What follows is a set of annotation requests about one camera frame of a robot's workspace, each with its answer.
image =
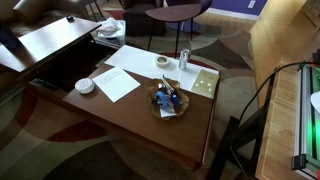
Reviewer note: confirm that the dark sunglasses with silver arms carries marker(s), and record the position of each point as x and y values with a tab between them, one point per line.
167	86

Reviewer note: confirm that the wooden bowl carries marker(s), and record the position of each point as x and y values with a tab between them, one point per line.
182	107

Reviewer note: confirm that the raised wooden lift top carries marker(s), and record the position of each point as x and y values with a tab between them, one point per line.
46	41

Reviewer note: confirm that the blue tape roll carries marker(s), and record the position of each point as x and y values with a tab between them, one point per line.
161	99

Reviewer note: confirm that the small white card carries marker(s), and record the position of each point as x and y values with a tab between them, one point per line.
166	112

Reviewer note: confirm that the white tape roll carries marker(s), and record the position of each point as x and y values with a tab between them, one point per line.
162	62

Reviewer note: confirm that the brown wooden coffee table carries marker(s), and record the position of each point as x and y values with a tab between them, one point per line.
133	116

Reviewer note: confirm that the shiny metal cylinder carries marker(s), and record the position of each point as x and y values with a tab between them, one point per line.
184	60

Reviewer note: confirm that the printed white paper sheet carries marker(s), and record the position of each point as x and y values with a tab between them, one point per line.
115	83

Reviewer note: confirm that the light green board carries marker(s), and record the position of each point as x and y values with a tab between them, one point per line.
205	83

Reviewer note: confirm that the dark fabric armchair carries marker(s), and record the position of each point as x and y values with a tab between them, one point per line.
140	20

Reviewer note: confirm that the white round disc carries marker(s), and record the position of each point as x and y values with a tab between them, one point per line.
84	85

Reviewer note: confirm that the dark round side table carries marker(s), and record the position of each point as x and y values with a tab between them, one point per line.
173	13

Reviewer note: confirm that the crumpled white cloth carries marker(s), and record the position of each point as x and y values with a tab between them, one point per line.
108	26

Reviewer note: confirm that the black table support leg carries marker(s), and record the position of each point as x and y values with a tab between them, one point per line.
230	146

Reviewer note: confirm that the thin black metal legs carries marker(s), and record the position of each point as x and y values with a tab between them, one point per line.
96	10

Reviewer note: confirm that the patterned curved-stripe rug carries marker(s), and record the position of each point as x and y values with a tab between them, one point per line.
66	156

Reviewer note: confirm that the small black object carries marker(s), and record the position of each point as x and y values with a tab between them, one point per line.
70	18

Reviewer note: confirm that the light wooden robot table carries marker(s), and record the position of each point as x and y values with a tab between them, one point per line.
280	133

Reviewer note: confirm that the brown leather armchair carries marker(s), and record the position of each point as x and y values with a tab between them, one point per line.
40	10

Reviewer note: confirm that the dark flat panel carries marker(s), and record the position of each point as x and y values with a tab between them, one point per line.
8	36

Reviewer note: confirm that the white wall outlet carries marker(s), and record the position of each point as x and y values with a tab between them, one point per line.
252	4

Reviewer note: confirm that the aluminium rail frame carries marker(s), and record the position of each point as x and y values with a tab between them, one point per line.
305	133

